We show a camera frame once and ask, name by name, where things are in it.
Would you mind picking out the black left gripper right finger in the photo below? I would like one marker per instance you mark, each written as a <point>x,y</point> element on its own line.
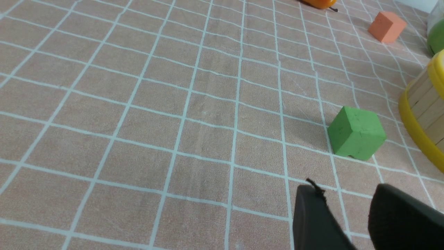
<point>398,221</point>

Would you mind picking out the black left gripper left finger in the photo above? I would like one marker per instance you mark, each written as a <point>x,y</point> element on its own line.
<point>314,225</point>

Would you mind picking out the yellow bamboo steamer basket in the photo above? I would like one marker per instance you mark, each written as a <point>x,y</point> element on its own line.
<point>421,107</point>

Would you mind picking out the green foam cube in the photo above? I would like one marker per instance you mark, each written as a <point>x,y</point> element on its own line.
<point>356,133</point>

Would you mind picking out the green toy watermelon ball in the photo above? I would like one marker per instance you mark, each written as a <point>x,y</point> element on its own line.
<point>435,36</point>

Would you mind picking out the orange foam cube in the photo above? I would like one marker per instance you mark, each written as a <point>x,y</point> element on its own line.
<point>387,27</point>

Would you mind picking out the pink checkered tablecloth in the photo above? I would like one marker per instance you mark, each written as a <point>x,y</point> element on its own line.
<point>190,124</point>

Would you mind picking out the orange toy pear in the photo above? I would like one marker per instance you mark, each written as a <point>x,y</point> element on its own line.
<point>321,4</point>

